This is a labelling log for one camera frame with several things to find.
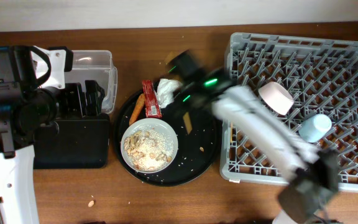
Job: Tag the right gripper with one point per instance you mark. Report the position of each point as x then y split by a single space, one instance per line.
179 93

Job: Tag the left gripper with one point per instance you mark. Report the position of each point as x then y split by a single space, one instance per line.
78 107

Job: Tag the white napkin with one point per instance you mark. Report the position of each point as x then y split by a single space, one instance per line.
165 90

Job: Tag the red snack wrapper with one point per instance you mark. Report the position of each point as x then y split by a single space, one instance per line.
152 109

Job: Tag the orange carrot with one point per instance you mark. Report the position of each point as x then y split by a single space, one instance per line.
140 103

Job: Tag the white plate with food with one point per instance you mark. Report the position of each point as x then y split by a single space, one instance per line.
149 146

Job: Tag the pink bowl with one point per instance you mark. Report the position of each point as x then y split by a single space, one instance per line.
276 97

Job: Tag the light blue cup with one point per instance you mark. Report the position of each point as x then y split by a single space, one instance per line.
315 128

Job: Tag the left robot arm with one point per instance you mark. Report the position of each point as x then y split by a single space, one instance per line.
54 114

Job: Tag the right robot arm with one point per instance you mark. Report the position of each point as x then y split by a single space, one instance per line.
311 172

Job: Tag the grey dishwasher rack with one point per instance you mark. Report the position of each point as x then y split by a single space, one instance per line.
322 77

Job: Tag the black rectangular tray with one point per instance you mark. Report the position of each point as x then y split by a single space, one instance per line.
73 143

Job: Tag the clear plastic bin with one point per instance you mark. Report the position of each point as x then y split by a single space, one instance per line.
95 65

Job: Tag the round black tray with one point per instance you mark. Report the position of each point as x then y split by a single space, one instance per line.
190 162

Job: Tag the peanut shell on table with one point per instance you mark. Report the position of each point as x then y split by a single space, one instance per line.
91 203

